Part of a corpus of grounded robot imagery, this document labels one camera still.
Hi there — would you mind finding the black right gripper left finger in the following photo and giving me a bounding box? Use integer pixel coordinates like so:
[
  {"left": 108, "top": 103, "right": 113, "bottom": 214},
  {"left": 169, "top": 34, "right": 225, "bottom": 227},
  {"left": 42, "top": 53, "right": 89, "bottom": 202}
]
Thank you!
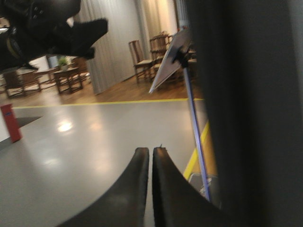
[{"left": 59, "top": 148, "right": 149, "bottom": 227}]

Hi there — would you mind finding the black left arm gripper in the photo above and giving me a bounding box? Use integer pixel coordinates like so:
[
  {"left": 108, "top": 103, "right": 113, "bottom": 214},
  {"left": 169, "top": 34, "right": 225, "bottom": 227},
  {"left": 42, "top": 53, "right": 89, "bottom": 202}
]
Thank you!
[{"left": 0, "top": 0, "right": 108, "bottom": 71}]

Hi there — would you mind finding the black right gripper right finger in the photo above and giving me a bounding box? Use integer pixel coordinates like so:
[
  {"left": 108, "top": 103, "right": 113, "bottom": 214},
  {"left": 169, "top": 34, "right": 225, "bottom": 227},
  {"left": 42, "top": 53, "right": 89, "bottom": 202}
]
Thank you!
[{"left": 152, "top": 147, "right": 227, "bottom": 227}]

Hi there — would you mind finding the wooden table with plant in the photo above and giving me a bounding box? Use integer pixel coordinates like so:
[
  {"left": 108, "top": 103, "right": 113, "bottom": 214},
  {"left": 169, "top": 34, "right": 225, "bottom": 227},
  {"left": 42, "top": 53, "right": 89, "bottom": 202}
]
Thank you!
[{"left": 53, "top": 57, "right": 83, "bottom": 95}]

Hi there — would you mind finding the wooden chair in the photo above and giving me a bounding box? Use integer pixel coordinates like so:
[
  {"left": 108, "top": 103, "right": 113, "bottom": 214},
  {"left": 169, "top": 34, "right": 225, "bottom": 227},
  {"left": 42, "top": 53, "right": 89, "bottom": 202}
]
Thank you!
[{"left": 128, "top": 40, "right": 154, "bottom": 83}]

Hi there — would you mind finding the silver sign stand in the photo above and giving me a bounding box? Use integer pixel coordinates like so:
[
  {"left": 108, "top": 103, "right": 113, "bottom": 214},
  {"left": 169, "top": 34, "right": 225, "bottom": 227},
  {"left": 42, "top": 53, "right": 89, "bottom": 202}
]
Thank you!
[{"left": 148, "top": 28, "right": 212, "bottom": 202}]

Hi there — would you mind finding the red pillar box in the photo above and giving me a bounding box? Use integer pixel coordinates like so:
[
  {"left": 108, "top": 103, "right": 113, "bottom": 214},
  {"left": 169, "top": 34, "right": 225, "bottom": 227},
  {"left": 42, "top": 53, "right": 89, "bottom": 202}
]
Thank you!
[{"left": 0, "top": 104, "right": 22, "bottom": 143}]

